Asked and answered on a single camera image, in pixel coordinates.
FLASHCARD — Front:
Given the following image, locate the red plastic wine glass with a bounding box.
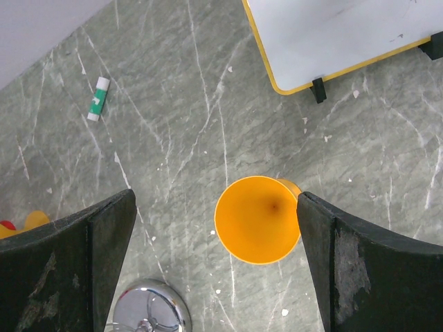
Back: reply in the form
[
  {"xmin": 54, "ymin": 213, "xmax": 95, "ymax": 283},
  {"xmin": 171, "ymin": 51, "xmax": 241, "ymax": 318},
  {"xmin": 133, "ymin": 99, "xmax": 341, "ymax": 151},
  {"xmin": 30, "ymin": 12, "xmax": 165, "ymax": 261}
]
[{"xmin": 0, "ymin": 220, "xmax": 16, "ymax": 230}]

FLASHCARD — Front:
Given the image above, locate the orange wine glass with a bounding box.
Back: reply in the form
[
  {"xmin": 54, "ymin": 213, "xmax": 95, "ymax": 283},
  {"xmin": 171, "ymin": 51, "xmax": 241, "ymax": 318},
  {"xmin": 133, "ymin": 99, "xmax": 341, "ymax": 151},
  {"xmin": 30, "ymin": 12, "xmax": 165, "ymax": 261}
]
[
  {"xmin": 214, "ymin": 176, "xmax": 302, "ymax": 265},
  {"xmin": 0, "ymin": 210, "xmax": 50, "ymax": 239}
]

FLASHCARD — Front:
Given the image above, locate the chrome wine glass rack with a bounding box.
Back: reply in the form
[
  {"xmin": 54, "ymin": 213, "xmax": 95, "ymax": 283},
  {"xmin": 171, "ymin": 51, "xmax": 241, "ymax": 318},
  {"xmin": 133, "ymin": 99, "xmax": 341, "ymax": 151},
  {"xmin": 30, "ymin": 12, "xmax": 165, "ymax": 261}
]
[{"xmin": 105, "ymin": 279, "xmax": 192, "ymax": 331}]

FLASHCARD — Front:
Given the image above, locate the green white marker pen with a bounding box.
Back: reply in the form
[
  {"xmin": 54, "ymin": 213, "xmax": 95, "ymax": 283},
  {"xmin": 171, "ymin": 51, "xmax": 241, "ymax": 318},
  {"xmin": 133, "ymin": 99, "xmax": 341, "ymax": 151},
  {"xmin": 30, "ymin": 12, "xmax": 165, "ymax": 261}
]
[{"xmin": 87, "ymin": 77, "xmax": 110, "ymax": 122}]

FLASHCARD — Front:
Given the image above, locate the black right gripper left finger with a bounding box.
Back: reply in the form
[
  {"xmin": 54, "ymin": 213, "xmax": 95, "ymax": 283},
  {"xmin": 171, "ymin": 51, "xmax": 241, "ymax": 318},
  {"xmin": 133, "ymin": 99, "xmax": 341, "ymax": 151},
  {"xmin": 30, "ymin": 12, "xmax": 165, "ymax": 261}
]
[{"xmin": 1, "ymin": 189, "xmax": 136, "ymax": 331}]

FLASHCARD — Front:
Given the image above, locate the small whiteboard wooden frame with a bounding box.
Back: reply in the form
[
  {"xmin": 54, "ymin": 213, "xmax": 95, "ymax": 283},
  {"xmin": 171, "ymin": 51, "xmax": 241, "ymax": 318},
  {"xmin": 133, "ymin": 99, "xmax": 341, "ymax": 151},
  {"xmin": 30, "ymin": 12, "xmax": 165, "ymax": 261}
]
[{"xmin": 243, "ymin": 1, "xmax": 442, "ymax": 103}]

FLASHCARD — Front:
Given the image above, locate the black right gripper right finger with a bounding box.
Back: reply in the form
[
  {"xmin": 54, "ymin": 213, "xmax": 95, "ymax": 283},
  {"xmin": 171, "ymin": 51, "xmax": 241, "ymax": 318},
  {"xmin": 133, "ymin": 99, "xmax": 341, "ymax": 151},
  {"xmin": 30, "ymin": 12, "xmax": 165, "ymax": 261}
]
[{"xmin": 297, "ymin": 192, "xmax": 442, "ymax": 331}]

